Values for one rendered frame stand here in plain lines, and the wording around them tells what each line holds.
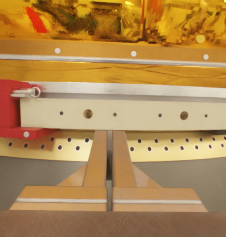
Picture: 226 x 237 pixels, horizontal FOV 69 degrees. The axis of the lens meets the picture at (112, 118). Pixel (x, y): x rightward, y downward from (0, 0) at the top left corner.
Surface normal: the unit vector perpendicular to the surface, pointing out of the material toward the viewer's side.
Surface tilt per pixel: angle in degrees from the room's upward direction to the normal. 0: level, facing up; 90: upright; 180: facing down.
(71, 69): 90
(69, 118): 90
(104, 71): 90
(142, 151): 62
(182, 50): 92
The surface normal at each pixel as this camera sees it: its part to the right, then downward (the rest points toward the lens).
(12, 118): 0.99, 0.04
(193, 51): 0.05, 0.13
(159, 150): 0.14, -0.36
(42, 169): -0.07, -0.36
